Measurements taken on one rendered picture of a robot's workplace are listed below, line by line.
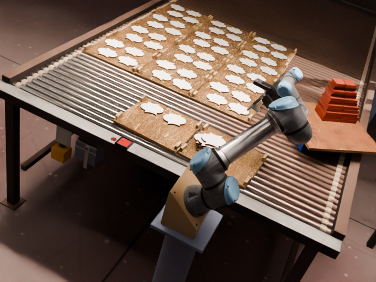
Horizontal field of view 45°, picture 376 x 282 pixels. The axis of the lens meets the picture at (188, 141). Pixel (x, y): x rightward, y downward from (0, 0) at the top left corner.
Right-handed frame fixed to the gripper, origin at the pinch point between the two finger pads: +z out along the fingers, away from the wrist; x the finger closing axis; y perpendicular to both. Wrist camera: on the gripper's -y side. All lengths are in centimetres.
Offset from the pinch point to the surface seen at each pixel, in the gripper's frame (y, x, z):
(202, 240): 34, -81, 13
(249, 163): 24.4, -20.9, 11.5
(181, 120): -19.1, -18.9, 32.2
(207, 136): -1.8, -29.6, 15.3
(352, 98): 36, 56, -24
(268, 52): -24, 127, 38
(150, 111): -35, -26, 40
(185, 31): -82, 95, 67
